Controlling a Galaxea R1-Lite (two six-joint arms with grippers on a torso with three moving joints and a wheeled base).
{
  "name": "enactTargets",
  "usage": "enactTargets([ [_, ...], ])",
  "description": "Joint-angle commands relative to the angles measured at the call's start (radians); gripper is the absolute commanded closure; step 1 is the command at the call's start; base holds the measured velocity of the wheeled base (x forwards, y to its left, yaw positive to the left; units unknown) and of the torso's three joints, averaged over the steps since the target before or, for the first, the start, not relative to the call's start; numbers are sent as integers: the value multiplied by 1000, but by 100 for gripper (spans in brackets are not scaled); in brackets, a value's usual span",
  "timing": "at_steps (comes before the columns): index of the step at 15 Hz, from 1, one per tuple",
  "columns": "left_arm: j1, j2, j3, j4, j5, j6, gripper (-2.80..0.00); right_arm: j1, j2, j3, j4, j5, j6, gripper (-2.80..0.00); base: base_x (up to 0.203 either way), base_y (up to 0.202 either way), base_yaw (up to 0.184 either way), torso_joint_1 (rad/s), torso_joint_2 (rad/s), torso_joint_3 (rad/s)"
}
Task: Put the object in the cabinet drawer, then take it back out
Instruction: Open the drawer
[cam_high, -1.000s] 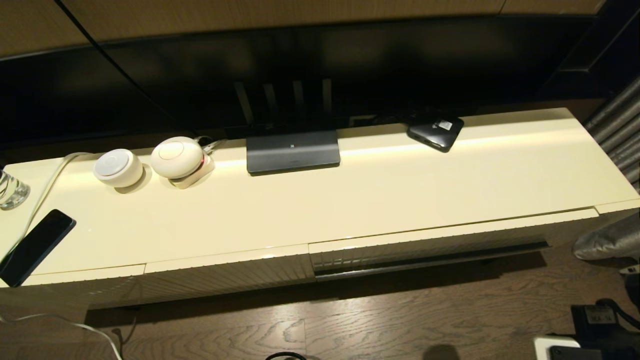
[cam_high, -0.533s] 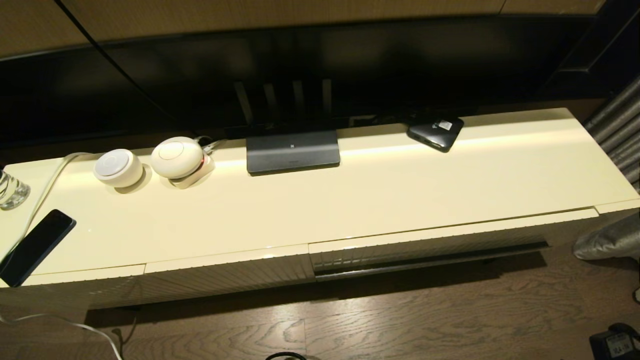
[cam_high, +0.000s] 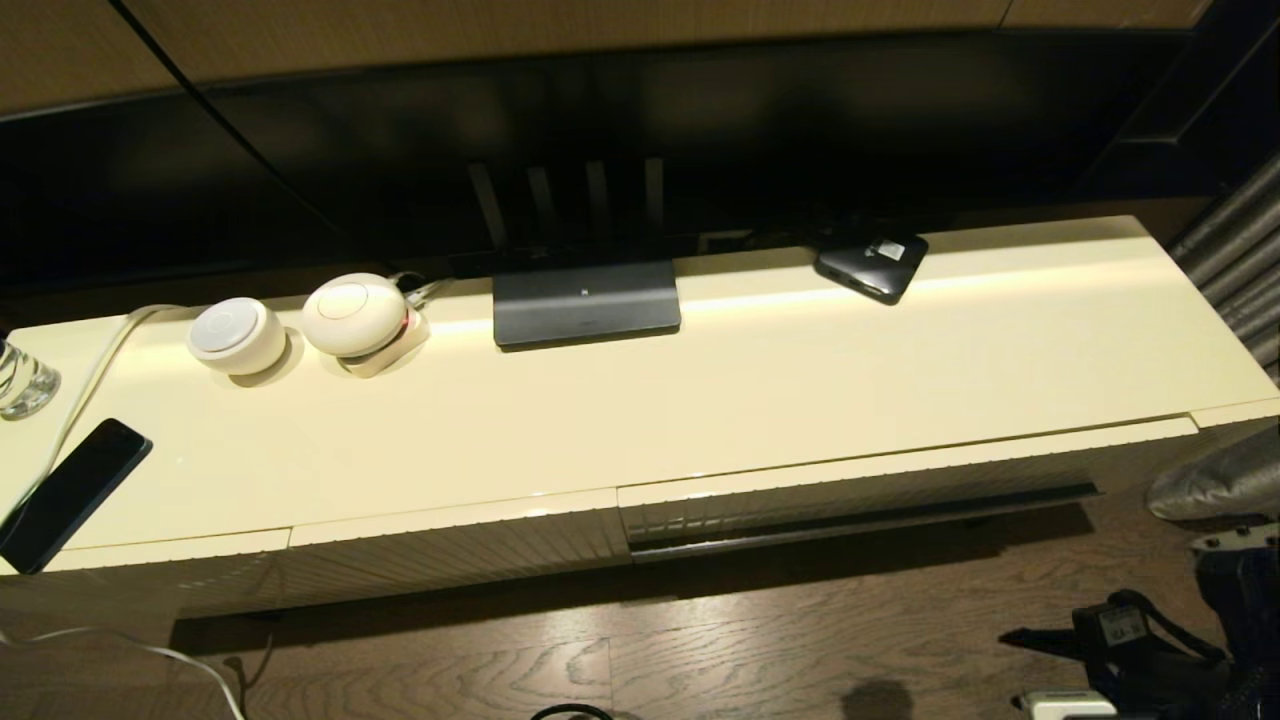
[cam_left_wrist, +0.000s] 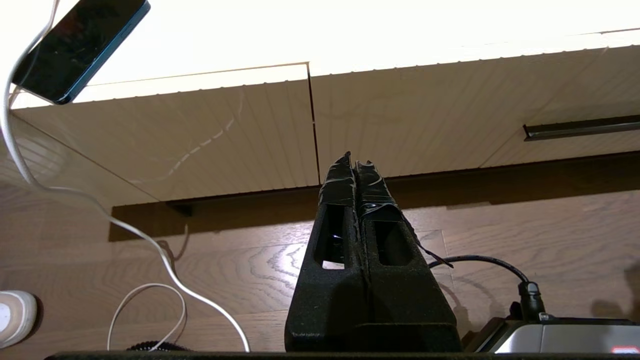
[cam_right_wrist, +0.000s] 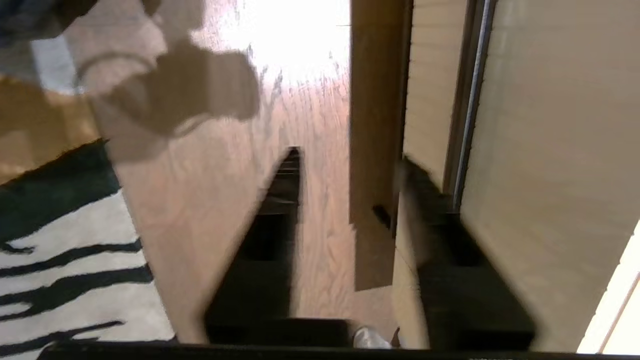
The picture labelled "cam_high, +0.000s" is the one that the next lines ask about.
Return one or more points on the beige ribbed cabinet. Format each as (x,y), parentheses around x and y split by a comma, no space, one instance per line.
(600,420)

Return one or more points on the dark smartphone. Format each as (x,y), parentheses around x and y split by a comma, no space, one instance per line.
(75,490)

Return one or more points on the white round speaker grey top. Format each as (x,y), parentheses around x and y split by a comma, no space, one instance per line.
(236,335)

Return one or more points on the black box with white label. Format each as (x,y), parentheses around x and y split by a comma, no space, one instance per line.
(870,265)

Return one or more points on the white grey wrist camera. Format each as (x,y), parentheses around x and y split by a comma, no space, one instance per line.
(1065,708)

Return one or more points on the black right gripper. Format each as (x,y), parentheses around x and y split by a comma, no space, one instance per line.
(1150,670)

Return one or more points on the clear glass cup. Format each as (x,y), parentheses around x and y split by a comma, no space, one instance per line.
(25,385)

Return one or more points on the white round device on base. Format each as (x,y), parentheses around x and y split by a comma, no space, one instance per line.
(352,315)

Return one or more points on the black flat screen television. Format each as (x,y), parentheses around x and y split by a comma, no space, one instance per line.
(700,130)

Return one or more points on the grey pleated curtain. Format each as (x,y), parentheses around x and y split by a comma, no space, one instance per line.
(1240,250)

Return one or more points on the grey rectangular television base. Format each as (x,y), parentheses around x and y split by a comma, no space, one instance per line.
(585,305)

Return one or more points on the wide cream ribbed drawer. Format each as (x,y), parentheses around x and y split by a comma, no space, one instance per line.
(850,490)

